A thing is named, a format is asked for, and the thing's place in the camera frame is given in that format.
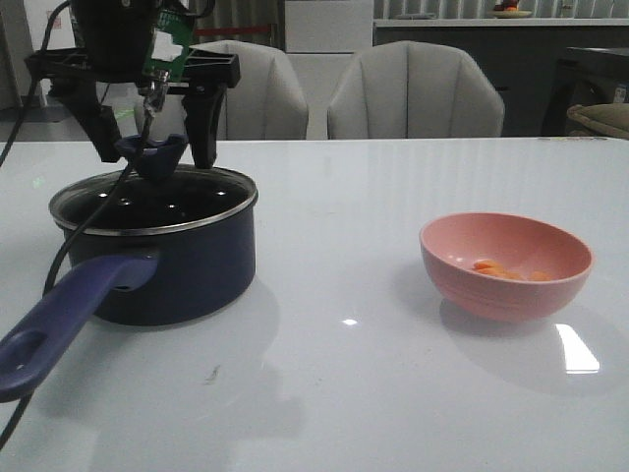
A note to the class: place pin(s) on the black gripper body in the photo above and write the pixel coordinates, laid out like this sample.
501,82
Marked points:
115,37

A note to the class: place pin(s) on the orange ham slices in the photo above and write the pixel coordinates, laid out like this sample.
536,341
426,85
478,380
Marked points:
495,269

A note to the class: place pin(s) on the green circuit board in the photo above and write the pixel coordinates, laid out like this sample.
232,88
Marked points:
169,45

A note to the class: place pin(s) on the grey chair left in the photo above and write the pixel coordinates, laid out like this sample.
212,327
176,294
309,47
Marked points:
268,102

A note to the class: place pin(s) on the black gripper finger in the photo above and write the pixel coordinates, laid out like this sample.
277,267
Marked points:
97,120
203,110

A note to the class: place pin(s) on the grey chair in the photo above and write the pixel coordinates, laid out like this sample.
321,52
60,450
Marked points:
268,102
414,90

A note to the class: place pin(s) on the fruit plate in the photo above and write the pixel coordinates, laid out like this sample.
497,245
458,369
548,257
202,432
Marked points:
508,9

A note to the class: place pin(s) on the grey chair right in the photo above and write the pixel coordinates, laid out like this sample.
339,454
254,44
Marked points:
414,90

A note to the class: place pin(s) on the dark kitchen counter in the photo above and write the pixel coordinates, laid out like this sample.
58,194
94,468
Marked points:
517,55

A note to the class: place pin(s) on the white refrigerator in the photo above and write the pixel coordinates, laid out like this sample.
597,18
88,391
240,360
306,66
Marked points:
320,39

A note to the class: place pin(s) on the red barrier belt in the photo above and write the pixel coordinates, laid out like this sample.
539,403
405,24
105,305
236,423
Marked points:
260,29

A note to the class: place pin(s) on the glass pot lid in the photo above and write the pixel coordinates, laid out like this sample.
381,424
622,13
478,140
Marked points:
161,196

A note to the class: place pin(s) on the dark blue saucepan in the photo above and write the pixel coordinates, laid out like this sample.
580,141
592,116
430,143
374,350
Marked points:
130,280

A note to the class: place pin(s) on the pink bowl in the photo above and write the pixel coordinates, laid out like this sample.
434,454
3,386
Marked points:
451,244

